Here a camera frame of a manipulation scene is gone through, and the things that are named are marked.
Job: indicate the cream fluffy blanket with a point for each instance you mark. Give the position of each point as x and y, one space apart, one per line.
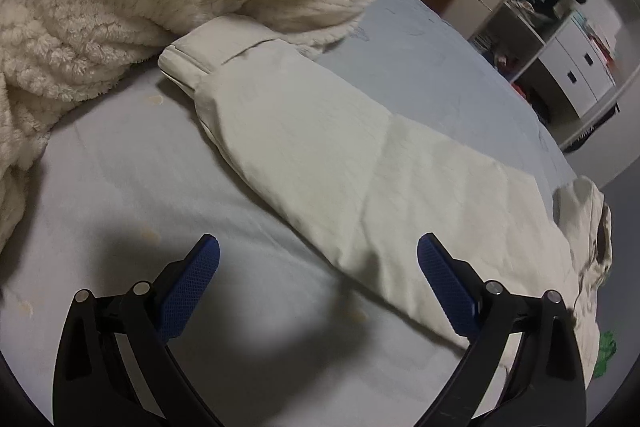
100 7

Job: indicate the grey folded clothes stack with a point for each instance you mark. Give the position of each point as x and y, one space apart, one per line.
482 42

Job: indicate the white open wardrobe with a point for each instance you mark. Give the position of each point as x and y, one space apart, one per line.
542 52

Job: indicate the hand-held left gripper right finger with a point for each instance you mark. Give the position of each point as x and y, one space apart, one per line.
447 287

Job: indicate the white drawer unit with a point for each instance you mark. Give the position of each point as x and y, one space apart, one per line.
580 67

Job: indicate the cream pants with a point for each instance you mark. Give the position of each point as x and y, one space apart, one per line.
350 157

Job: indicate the bed with light blue sheet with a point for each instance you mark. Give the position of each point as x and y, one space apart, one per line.
125 187

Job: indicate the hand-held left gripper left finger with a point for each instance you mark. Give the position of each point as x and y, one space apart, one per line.
192 287

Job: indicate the green printed bag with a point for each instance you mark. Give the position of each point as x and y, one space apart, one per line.
606 352

